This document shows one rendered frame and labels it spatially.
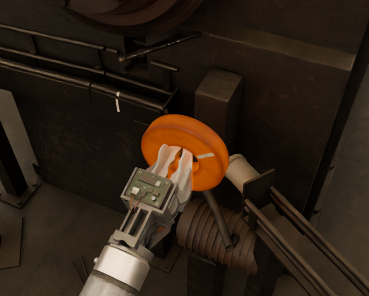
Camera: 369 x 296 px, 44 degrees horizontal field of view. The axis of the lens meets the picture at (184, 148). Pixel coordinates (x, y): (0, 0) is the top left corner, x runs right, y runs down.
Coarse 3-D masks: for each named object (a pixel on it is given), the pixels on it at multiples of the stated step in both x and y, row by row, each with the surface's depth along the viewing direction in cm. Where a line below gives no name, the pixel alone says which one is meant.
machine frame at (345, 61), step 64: (0, 0) 116; (256, 0) 91; (320, 0) 85; (192, 64) 103; (256, 64) 95; (320, 64) 89; (64, 128) 145; (128, 128) 130; (256, 128) 108; (320, 128) 100; (192, 192) 138; (320, 192) 135
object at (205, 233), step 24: (192, 216) 105; (240, 216) 106; (192, 240) 105; (216, 240) 103; (240, 240) 102; (192, 264) 115; (216, 264) 111; (240, 264) 103; (192, 288) 126; (216, 288) 125
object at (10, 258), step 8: (0, 224) 165; (8, 224) 165; (16, 224) 165; (0, 232) 162; (8, 232) 162; (16, 232) 162; (0, 240) 160; (8, 240) 160; (16, 240) 160; (0, 248) 158; (8, 248) 158; (16, 248) 158; (0, 256) 156; (8, 256) 156; (16, 256) 156; (0, 264) 154; (8, 264) 154; (16, 264) 154
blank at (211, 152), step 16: (160, 128) 74; (176, 128) 73; (192, 128) 72; (208, 128) 74; (144, 144) 79; (160, 144) 77; (176, 144) 75; (192, 144) 74; (208, 144) 72; (224, 144) 75; (176, 160) 81; (208, 160) 75; (224, 160) 75; (192, 176) 79; (208, 176) 78
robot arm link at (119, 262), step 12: (108, 252) 65; (120, 252) 64; (132, 252) 65; (96, 264) 65; (108, 264) 64; (120, 264) 63; (132, 264) 64; (144, 264) 65; (120, 276) 63; (132, 276) 64; (144, 276) 66
